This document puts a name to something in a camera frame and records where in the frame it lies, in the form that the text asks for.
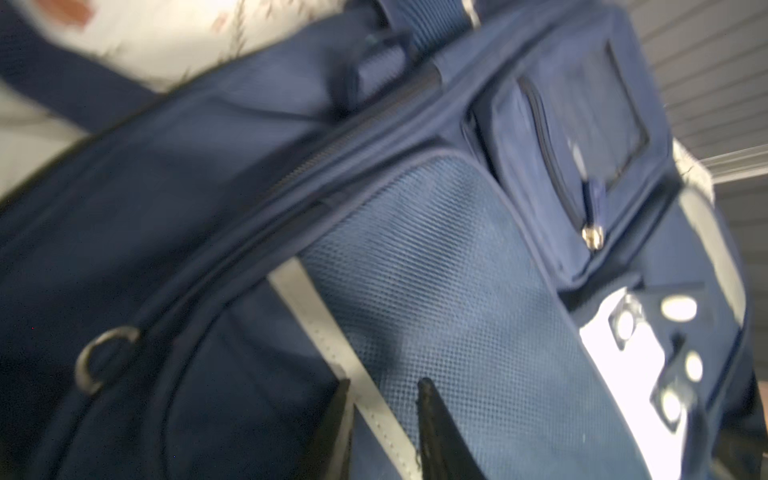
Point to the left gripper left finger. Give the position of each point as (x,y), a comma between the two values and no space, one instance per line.
(328,454)

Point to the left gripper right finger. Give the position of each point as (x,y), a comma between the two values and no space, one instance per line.
(443,451)

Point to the navy blue student backpack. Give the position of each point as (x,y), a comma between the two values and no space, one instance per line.
(482,195)

